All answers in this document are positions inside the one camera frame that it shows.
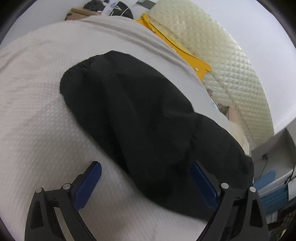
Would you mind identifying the black garment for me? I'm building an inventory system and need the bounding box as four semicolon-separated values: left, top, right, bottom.
60;51;254;218

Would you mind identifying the grey bed sheet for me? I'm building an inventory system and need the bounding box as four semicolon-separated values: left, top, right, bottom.
0;15;250;241

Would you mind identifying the patchwork beige grey pillow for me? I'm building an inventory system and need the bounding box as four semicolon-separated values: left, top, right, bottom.
226;108;250;155

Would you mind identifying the cream quilted headboard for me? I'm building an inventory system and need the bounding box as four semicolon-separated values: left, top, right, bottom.
147;1;274;150

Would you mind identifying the yellow pillow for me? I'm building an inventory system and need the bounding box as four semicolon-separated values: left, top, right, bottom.
135;14;212;82

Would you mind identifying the wooden nightstand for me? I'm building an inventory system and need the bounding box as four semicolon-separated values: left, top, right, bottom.
65;8;100;21

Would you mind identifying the black bag on nightstand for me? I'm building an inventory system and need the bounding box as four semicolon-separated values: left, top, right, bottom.
82;0;134;20

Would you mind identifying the white spray bottle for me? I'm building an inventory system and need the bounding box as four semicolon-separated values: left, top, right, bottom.
101;0;119;16

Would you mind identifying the wall power socket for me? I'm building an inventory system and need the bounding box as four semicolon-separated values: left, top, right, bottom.
137;0;156;9

